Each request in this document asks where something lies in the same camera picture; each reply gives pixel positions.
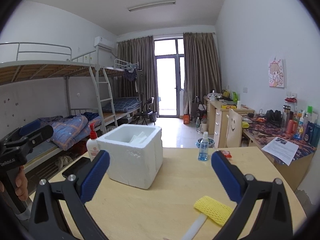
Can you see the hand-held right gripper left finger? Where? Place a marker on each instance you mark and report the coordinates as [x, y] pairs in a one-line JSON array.
[[96, 175]]

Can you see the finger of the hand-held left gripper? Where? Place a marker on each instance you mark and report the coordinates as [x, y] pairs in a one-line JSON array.
[[40, 135], [31, 127]]

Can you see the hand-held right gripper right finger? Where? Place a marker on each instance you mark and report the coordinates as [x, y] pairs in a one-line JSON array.
[[225, 175]]

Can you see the white foam box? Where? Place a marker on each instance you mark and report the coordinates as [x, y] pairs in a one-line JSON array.
[[135, 165]]

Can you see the person's left hand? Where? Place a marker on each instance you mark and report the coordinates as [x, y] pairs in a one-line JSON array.
[[22, 187]]

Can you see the red white snack packet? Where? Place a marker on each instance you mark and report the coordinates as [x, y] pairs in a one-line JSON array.
[[226, 154]]

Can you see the black phone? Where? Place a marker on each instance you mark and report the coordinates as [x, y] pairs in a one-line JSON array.
[[75, 168]]

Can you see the white lotion pump bottle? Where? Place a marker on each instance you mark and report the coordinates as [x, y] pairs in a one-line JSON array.
[[92, 150]]

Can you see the blue orange quilt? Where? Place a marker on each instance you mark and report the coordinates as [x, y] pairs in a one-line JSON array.
[[67, 130]]

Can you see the blue spray bottle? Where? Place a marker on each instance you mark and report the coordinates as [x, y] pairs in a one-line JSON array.
[[203, 152]]

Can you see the beige crumpled cloth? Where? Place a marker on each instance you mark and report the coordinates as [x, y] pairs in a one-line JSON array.
[[63, 162]]

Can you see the blue basin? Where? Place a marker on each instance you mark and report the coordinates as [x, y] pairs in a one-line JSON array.
[[211, 142]]

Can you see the yellow foam net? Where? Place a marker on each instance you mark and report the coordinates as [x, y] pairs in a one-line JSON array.
[[212, 208]]

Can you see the wooden smiley chair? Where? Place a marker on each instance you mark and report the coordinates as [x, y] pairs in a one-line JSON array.
[[233, 127]]

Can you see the grey metal bunk bed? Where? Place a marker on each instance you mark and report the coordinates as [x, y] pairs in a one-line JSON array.
[[37, 72], [117, 71]]

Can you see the light wooden desk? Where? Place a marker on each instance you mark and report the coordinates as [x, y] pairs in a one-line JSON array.
[[217, 120]]

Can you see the clear plastic bottles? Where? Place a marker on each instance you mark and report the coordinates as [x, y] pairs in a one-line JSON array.
[[201, 124]]

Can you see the pale folded sheet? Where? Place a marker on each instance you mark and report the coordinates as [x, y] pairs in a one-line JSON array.
[[138, 138]]

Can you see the patterned desk cover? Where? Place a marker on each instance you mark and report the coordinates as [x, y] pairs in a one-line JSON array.
[[265, 132]]

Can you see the white plastic strip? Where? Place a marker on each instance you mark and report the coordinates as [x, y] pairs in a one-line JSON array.
[[195, 227]]

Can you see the printed paper sheet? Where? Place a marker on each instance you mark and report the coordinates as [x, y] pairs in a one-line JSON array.
[[281, 148]]

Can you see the orange bucket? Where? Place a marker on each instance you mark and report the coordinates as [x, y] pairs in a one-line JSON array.
[[186, 119]]

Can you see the blue plaid bedding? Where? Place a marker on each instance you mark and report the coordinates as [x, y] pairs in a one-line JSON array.
[[122, 104]]

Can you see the grey bunk bed ladder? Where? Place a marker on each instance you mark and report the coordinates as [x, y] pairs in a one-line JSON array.
[[106, 97]]

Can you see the black headphones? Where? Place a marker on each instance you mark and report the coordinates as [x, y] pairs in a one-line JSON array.
[[273, 116]]

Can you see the green pouch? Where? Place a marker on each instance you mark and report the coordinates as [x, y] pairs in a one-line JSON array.
[[235, 97]]

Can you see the black folding chair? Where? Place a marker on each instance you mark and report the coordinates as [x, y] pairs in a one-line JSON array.
[[145, 112]]

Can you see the row of toiletry bottles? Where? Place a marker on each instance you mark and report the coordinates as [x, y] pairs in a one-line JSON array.
[[303, 127]]

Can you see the glass balcony door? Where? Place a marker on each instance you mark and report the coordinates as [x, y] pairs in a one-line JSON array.
[[170, 85]]

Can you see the dark hanging garment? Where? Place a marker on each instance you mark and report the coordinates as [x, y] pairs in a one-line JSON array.
[[130, 75]]

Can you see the brown curtain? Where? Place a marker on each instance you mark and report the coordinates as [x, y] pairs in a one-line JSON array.
[[140, 62], [202, 67]]

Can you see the white air conditioner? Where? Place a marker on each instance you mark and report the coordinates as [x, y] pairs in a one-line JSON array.
[[103, 42]]

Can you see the ceiling tube light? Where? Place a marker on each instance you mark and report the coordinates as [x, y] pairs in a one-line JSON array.
[[151, 5]]

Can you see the cartoon wall poster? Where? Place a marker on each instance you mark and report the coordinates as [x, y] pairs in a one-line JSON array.
[[276, 73]]

